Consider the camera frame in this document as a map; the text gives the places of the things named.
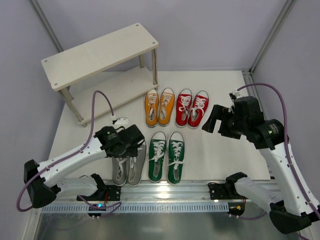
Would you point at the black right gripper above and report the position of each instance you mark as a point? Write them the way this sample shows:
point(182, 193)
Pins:
point(223, 122)

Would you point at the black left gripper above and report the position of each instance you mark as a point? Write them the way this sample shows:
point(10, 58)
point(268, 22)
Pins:
point(135, 144)

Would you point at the grey canvas sneaker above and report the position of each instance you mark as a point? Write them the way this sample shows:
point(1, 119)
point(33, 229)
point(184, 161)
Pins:
point(119, 175)
point(135, 165)

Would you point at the green canvas sneaker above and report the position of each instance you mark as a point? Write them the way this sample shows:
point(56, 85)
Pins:
point(176, 156)
point(156, 156)

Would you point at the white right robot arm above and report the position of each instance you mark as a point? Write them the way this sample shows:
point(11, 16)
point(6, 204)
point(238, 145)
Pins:
point(294, 207)

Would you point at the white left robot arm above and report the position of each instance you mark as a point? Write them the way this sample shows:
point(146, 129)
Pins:
point(46, 181)

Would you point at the white wooden shoe shelf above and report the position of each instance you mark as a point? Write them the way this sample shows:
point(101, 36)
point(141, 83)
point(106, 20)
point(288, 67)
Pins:
point(121, 64)

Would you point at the right red canvas sneaker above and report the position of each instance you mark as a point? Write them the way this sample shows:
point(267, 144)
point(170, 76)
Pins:
point(198, 109)

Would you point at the red canvas sneaker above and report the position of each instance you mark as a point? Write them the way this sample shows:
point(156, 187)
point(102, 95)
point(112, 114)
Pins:
point(183, 105)
point(198, 109)

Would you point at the left red canvas sneaker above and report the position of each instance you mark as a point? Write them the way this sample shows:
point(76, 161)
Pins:
point(183, 105)

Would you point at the right orange canvas sneaker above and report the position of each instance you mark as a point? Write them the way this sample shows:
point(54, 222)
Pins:
point(167, 102)

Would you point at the orange canvas sneaker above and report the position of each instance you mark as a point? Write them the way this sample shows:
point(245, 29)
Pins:
point(167, 102)
point(151, 104)

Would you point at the left orange canvas sneaker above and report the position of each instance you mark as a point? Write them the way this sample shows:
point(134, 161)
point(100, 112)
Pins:
point(151, 104)

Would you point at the left controller board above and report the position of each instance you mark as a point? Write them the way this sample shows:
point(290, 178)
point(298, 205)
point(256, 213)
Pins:
point(95, 211)

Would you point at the controller board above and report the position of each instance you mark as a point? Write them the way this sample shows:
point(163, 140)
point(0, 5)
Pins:
point(236, 209)
point(95, 211)

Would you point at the right controller board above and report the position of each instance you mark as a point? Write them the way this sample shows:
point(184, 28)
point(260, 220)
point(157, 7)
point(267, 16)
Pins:
point(236, 209)

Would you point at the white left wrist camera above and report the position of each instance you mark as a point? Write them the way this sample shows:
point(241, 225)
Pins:
point(121, 121)

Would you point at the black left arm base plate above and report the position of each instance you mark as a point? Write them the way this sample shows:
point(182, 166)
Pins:
point(105, 193)

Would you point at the right aluminium frame post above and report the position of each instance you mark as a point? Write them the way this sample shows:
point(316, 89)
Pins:
point(269, 67)

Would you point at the aluminium frame post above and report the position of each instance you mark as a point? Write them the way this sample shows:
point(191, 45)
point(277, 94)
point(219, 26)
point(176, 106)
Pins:
point(269, 67)
point(46, 25)

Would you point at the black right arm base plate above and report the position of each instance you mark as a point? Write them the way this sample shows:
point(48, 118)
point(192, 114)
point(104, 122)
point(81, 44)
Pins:
point(218, 191)

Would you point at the aluminium mounting rail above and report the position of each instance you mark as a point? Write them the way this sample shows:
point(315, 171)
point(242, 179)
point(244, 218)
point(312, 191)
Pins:
point(162, 192)

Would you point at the slotted grey cable duct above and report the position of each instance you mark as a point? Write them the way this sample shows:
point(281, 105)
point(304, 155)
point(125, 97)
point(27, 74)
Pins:
point(143, 208)

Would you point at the left aluminium frame post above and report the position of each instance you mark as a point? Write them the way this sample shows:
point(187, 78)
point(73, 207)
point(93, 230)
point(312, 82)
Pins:
point(46, 25)

